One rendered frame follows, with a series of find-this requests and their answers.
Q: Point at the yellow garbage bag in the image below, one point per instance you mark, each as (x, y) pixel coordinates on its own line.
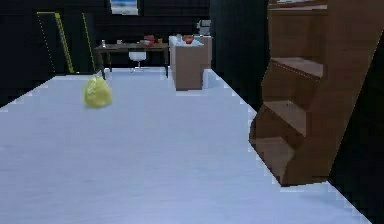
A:
(96, 93)

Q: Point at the framed blue picture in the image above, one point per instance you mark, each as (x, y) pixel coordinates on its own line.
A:
(124, 6)

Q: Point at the red pot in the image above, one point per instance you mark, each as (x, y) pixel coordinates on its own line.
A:
(149, 39)

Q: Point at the brown wooden shelf unit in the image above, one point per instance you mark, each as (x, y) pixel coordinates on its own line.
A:
(320, 100)

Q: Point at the black door with yellow edge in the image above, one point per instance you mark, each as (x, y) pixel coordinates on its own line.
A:
(61, 43)

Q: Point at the small clear cup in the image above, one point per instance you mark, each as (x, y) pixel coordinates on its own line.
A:
(103, 43)

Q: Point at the grey appliance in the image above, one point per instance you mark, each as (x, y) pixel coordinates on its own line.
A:
(204, 27)

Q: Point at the red bowl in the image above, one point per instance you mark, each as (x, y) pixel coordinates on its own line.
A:
(188, 39)

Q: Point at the dark wooden table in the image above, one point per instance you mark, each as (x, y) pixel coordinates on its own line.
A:
(131, 48)

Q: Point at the brown kitchen counter cabinet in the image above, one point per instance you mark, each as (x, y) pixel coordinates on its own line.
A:
(188, 65)

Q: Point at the white chair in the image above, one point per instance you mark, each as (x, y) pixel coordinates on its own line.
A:
(137, 57)

